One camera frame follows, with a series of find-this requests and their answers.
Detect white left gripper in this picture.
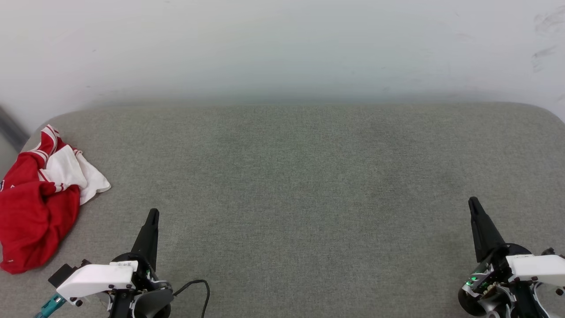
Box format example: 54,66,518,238
56,208,173,318

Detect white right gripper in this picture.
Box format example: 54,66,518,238
463,197,565,318

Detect red white basketball jersey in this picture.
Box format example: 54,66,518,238
0,125,112,275

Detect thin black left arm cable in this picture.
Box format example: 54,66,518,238
173,279,211,318

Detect teal cable connector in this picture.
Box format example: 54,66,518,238
35,294,67,318

